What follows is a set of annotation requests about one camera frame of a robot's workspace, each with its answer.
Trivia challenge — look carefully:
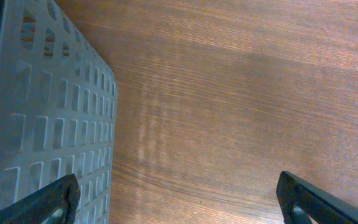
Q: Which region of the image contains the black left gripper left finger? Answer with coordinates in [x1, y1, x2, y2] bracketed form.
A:
[0, 174, 81, 224]

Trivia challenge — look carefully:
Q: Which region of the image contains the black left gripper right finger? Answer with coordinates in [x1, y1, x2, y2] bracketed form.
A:
[276, 171, 358, 224]

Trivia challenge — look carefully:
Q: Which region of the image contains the grey plastic mesh basket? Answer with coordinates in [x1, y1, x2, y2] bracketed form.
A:
[0, 0, 118, 223]

